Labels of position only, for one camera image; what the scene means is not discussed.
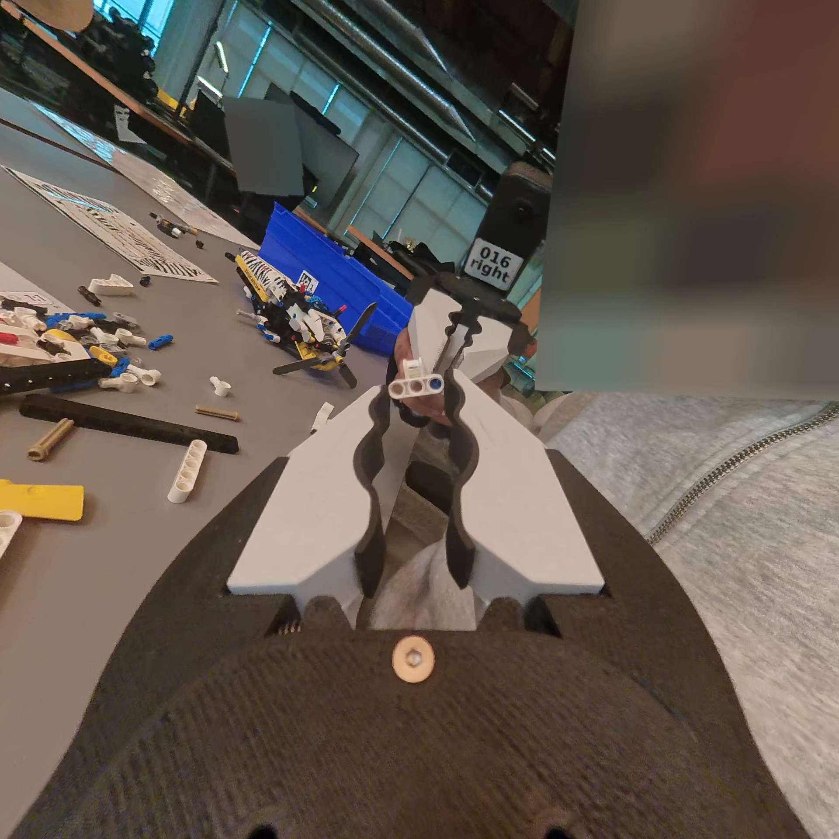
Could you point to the person's right hand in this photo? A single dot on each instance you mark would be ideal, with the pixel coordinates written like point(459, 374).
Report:
point(426, 411)

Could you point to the small black lego pin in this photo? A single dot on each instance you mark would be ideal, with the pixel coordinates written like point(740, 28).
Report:
point(89, 295)

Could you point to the partly built lego plane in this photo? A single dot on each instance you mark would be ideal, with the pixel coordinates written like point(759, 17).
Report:
point(295, 321)

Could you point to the small white lego connector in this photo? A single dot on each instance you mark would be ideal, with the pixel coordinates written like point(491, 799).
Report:
point(220, 387)

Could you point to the lego instruction booklet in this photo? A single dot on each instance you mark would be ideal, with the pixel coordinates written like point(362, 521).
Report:
point(26, 282)

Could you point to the black lego beam with holes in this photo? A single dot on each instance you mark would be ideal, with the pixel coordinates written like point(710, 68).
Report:
point(52, 377)

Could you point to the small white lego connector beam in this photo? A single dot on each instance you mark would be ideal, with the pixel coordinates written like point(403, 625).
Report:
point(406, 388)

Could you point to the pile of small lego pieces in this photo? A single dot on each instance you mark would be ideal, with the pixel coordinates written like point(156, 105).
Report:
point(98, 328)

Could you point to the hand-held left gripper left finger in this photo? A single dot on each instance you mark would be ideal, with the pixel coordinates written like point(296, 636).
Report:
point(308, 518)

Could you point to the white bent lego liftarm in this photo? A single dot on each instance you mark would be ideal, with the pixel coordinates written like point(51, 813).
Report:
point(108, 286)

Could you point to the short white lego liftarm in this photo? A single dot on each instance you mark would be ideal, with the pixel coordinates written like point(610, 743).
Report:
point(187, 472)

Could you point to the yellow lego panel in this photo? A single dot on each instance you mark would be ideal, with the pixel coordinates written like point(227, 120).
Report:
point(39, 501)

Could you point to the long white lego beam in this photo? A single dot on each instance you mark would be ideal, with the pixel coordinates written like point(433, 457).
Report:
point(8, 534)

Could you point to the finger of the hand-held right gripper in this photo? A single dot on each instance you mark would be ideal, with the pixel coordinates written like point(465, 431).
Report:
point(429, 324)
point(488, 351)

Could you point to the plain black lego beam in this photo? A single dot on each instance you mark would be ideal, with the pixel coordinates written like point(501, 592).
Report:
point(131, 423)

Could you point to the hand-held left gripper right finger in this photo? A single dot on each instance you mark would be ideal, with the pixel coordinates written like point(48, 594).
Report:
point(531, 524)

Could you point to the black and white sticker sheet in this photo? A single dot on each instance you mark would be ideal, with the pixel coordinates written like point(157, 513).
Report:
point(111, 226)

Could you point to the tan lego axle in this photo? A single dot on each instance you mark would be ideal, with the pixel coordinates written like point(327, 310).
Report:
point(51, 439)
point(216, 413)

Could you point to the black and white lego pin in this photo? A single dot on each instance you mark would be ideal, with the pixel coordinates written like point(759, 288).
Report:
point(172, 226)

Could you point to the blue plastic bin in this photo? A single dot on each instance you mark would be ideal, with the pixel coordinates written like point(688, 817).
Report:
point(328, 282)

